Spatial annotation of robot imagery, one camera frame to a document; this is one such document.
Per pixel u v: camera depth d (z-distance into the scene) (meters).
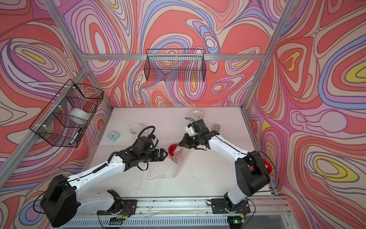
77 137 0.72
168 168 0.86
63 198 0.39
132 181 0.82
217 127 1.01
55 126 0.70
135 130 1.02
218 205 0.74
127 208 0.72
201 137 0.66
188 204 0.75
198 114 1.03
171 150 0.87
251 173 0.44
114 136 0.99
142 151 0.63
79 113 0.74
